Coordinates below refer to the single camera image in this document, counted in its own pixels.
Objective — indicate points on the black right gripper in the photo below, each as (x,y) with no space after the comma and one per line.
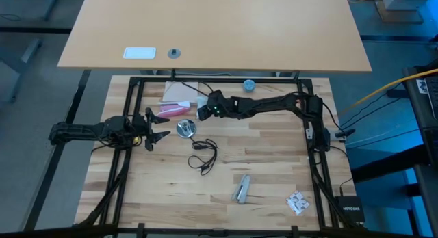
(220,106)

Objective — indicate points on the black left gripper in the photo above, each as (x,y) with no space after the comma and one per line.
(138,127)

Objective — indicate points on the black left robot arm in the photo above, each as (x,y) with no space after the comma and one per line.
(78,132)

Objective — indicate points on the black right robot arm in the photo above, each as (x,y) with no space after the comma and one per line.
(273,103)

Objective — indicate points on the pink case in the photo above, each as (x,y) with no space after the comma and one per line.
(172,110)

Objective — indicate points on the white rectangular plate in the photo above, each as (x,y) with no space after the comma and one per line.
(139,53)

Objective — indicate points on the tan desk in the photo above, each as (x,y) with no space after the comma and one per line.
(219,29)

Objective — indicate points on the printed paper packet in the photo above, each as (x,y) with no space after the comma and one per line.
(297,202)

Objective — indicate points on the black clamp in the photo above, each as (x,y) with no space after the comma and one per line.
(344,132)

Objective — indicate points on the grey desk leg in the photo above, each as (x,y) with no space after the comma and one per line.
(20,67)

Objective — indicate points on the dark side desk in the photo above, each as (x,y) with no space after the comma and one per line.
(427,128)

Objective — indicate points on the black metal frame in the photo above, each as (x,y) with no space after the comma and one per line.
(222,80)

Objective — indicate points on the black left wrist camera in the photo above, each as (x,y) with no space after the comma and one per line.
(116,123)

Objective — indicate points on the grey metal bracket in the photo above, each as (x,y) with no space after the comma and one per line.
(309,133)

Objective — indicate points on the black Netgear switch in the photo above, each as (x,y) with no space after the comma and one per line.
(350,209)

